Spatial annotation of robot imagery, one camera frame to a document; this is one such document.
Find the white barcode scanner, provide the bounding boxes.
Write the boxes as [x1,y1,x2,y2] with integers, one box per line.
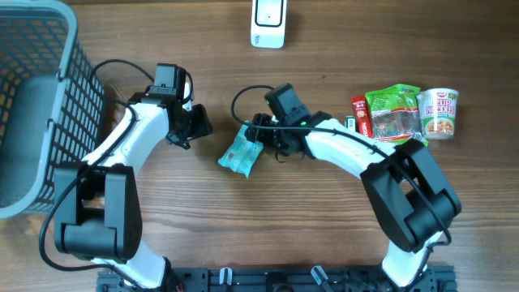
[251,0,288,49]

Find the teal snack packet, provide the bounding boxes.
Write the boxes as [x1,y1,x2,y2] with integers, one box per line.
[218,125,264,178]

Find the grey plastic shopping basket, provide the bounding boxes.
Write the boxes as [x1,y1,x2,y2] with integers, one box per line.
[1,1,105,219]

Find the red snack bar wrapper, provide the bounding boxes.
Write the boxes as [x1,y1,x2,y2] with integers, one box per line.
[351,95,373,138]

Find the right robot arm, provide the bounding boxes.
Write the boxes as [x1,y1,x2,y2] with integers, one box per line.
[246,84,461,291]

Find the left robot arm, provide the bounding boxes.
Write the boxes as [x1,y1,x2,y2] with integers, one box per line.
[39,63,212,291]

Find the green haribo candy bag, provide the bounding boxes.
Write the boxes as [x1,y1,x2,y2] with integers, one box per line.
[365,84,428,146]

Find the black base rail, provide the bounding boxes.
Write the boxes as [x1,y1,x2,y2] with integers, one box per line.
[96,264,458,292]

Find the cup noodles container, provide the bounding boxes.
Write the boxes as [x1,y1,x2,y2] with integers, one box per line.
[417,88,459,140]

